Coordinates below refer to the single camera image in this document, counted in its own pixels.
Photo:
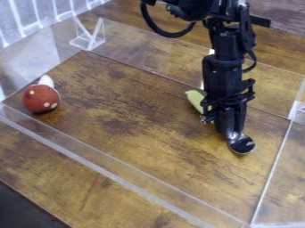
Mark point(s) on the clear acrylic triangular bracket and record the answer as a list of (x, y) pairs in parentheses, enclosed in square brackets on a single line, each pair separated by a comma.
[(89, 40)]

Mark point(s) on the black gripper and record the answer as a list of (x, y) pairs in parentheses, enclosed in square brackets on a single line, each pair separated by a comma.
[(228, 94)]

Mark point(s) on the black strip on table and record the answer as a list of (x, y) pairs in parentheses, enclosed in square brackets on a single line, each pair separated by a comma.
[(260, 21)]

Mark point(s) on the green handled metal spoon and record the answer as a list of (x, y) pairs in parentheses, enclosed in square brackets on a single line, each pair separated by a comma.
[(241, 143)]

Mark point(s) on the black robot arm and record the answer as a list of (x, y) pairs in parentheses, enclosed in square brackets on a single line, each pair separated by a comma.
[(226, 18)]

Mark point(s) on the red toy mushroom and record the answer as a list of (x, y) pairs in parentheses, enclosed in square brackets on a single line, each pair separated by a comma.
[(40, 97)]

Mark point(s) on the clear acrylic enclosure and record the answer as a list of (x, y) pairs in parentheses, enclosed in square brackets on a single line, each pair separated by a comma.
[(122, 158)]

